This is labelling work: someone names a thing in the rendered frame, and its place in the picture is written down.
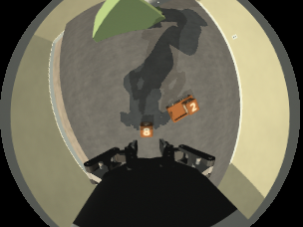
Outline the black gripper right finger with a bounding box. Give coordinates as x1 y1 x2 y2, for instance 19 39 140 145
159 139 215 178

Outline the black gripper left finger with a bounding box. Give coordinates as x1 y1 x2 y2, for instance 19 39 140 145
84 140 142 184

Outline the brown number cube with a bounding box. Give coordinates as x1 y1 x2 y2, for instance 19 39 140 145
140 122 152 137
181 98 199 115

